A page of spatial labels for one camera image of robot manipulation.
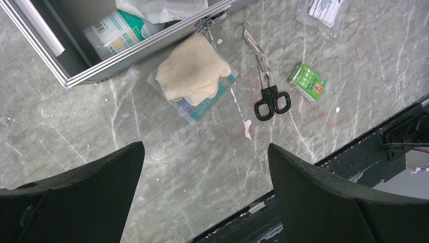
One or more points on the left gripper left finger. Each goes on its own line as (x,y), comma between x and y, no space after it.
(89,203)

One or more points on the black handled scissors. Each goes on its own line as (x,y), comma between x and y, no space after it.
(273,101)

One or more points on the small green box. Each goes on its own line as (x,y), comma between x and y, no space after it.
(306,81)

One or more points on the clear bag alcohol wipes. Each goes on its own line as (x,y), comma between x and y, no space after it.
(325,15)

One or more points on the cream latex gloves packet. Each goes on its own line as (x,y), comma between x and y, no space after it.
(193,77)

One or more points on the grey metal medicine case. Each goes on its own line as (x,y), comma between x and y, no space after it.
(86,42)

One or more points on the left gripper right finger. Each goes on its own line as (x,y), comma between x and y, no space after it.
(318,206)

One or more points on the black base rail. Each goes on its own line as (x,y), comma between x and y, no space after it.
(378,155)

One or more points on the clear gauze pad packet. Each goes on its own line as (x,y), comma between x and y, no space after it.
(162,11)

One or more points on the white bottle green label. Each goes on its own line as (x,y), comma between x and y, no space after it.
(119,31)

